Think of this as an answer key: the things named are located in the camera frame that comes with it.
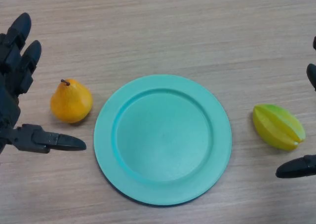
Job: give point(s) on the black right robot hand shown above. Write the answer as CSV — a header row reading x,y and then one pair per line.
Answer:
x,y
301,168

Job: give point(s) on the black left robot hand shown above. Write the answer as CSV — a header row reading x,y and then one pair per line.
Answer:
x,y
12,68

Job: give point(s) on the yellow orange pear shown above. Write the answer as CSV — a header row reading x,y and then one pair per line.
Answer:
x,y
71,103

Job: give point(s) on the green round plate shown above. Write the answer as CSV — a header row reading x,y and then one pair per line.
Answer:
x,y
163,140

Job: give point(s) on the yellow green starfruit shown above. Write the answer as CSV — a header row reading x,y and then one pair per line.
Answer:
x,y
279,127

